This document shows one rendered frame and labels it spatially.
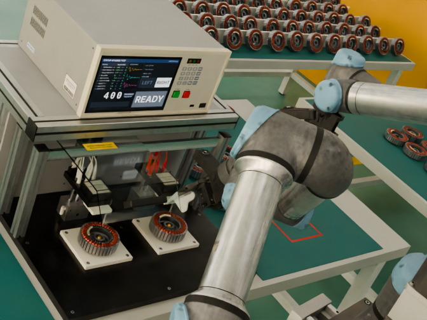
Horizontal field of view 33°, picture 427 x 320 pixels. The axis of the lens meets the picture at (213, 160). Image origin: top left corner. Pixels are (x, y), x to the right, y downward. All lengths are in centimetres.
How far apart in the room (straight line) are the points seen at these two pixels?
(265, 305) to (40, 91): 177
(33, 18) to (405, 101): 106
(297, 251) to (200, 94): 65
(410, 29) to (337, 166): 410
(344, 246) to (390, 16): 320
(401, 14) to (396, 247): 301
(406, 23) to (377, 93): 386
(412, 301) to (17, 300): 97
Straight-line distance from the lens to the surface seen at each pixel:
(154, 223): 214
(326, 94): 168
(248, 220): 129
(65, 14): 196
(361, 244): 264
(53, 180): 218
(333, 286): 373
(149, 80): 195
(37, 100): 193
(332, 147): 138
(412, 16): 545
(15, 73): 203
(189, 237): 220
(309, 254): 244
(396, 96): 160
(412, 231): 457
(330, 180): 140
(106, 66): 185
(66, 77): 196
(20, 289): 190
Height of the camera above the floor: 204
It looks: 29 degrees down
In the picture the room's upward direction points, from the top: 23 degrees clockwise
